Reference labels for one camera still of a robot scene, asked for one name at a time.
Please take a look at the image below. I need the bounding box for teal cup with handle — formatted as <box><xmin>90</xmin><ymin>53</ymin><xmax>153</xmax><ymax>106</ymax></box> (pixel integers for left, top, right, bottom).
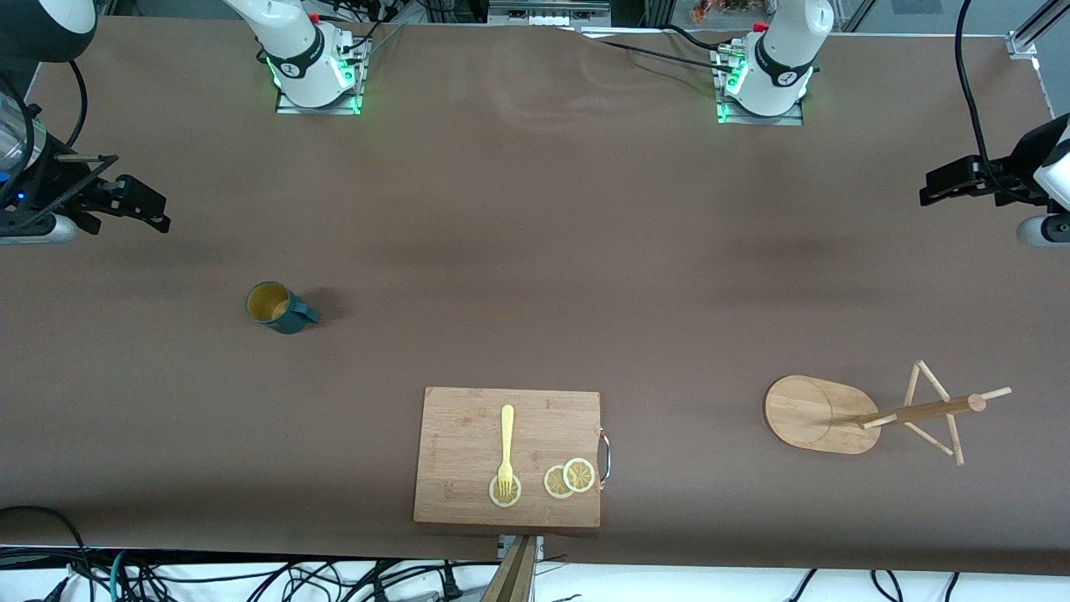
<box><xmin>246</xmin><ymin>281</ymin><xmax>321</xmax><ymax>335</ymax></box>

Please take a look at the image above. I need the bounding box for wooden mug rack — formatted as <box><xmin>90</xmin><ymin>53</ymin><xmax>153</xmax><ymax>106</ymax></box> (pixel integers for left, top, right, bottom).
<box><xmin>763</xmin><ymin>360</ymin><xmax>1013</xmax><ymax>467</ymax></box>

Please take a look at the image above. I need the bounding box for bamboo cutting board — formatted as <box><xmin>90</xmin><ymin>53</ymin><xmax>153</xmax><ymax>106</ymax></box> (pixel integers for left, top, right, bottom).
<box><xmin>413</xmin><ymin>386</ymin><xmax>613</xmax><ymax>529</ymax></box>

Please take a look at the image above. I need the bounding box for yellow plastic fork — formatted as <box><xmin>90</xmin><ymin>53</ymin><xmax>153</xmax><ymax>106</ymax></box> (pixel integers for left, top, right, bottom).
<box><xmin>497</xmin><ymin>405</ymin><xmax>517</xmax><ymax>499</ymax></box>

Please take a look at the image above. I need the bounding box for wooden beam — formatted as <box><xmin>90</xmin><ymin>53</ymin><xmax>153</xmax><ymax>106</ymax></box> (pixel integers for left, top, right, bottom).
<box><xmin>481</xmin><ymin>535</ymin><xmax>538</xmax><ymax>602</ymax></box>

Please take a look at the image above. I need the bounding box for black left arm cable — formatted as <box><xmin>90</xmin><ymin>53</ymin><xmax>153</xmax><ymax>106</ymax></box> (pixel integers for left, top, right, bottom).
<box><xmin>955</xmin><ymin>0</ymin><xmax>1008</xmax><ymax>183</ymax></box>

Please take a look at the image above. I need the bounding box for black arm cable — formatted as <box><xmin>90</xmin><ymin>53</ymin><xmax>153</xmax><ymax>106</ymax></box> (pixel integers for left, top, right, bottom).
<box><xmin>955</xmin><ymin>0</ymin><xmax>1008</xmax><ymax>183</ymax></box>
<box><xmin>50</xmin><ymin>59</ymin><xmax>89</xmax><ymax>151</ymax></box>

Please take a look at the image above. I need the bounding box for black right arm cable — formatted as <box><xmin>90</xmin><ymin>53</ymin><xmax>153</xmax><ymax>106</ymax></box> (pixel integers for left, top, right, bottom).
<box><xmin>50</xmin><ymin>59</ymin><xmax>89</xmax><ymax>151</ymax></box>

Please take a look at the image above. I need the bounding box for aluminium frame profile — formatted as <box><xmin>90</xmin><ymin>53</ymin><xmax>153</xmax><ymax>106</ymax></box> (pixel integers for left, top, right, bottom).
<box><xmin>1006</xmin><ymin>0</ymin><xmax>1070</xmax><ymax>59</ymax></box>

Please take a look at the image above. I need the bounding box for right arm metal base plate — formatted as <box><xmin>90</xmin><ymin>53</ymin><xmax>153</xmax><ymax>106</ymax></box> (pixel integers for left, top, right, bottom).
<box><xmin>275</xmin><ymin>38</ymin><xmax>365</xmax><ymax>115</ymax></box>

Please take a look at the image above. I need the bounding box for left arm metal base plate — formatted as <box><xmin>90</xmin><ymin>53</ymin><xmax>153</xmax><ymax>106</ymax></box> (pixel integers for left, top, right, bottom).
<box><xmin>715</xmin><ymin>46</ymin><xmax>805</xmax><ymax>126</ymax></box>

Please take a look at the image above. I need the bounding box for black looped floor cable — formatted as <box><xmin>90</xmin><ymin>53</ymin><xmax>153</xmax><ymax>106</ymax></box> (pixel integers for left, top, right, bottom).
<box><xmin>0</xmin><ymin>505</ymin><xmax>91</xmax><ymax>602</ymax></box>

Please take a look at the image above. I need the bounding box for black cable on table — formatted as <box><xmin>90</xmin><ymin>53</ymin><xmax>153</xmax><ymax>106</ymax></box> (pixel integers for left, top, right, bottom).
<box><xmin>577</xmin><ymin>23</ymin><xmax>746</xmax><ymax>74</ymax></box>

